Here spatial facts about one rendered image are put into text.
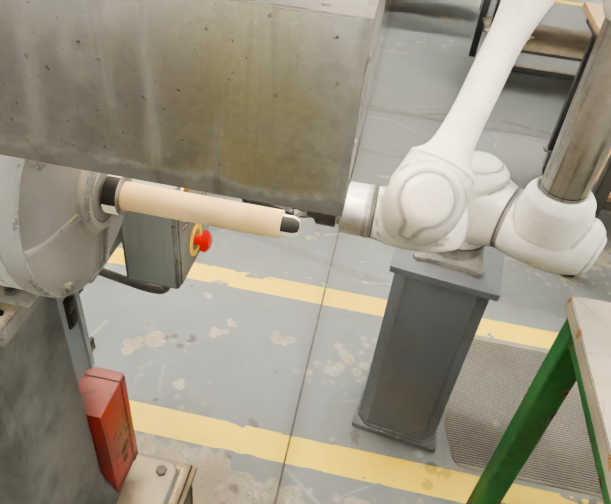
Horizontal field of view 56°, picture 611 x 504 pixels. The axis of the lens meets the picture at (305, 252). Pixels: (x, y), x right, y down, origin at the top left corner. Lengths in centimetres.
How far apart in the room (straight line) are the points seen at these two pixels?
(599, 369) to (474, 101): 48
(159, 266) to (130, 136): 59
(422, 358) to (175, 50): 140
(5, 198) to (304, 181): 30
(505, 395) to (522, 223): 98
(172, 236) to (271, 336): 128
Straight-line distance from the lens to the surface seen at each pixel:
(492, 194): 140
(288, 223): 62
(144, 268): 103
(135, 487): 153
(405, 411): 188
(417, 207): 76
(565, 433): 222
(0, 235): 62
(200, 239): 103
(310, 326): 224
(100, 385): 131
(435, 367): 171
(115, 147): 45
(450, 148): 83
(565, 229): 136
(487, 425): 212
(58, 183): 63
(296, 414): 199
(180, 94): 41
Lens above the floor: 163
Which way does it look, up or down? 40 degrees down
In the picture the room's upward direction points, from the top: 7 degrees clockwise
